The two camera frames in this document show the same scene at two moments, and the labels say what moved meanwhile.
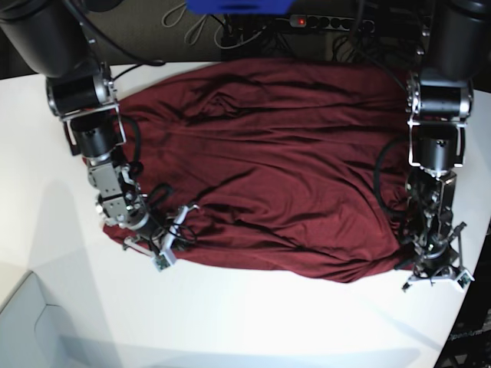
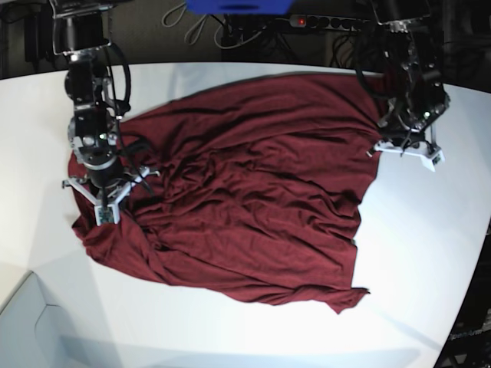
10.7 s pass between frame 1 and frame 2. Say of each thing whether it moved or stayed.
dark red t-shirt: moved
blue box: stayed
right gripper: moved
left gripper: moved
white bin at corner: stayed
